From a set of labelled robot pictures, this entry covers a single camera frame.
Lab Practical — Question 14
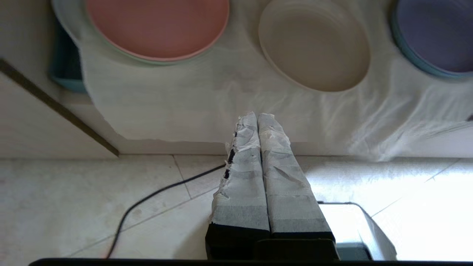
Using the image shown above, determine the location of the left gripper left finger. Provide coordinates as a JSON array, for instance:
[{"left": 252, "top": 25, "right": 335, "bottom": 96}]
[{"left": 205, "top": 112, "right": 271, "bottom": 260}]

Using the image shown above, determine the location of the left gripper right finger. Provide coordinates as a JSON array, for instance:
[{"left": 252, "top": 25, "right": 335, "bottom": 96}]
[{"left": 255, "top": 113, "right": 340, "bottom": 260}]

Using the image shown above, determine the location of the cream plate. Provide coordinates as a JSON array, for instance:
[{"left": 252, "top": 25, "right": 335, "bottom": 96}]
[{"left": 258, "top": 0, "right": 371, "bottom": 92}]

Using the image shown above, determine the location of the pink plate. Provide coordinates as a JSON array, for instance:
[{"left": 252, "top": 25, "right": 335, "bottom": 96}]
[{"left": 85, "top": 0, "right": 230, "bottom": 62}]

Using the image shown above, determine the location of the blue plate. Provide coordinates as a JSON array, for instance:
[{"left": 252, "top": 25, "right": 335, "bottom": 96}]
[{"left": 390, "top": 7, "right": 473, "bottom": 79}]

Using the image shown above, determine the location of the pale green plate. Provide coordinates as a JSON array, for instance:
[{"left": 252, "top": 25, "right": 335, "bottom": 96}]
[{"left": 51, "top": 0, "right": 222, "bottom": 67}]

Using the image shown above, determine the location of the purple plate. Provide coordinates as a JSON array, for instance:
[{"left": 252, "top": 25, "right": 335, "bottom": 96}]
[{"left": 396, "top": 0, "right": 473, "bottom": 73}]

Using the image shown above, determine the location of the white cloth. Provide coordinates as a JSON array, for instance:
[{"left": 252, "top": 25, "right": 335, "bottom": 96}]
[{"left": 72, "top": 0, "right": 473, "bottom": 161}]

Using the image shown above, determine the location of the teal tray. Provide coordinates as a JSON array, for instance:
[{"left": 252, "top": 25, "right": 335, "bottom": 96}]
[{"left": 48, "top": 22, "right": 88, "bottom": 93}]

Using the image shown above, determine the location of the black cable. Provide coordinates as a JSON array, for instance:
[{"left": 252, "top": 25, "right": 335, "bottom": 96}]
[{"left": 107, "top": 164, "right": 227, "bottom": 259}]

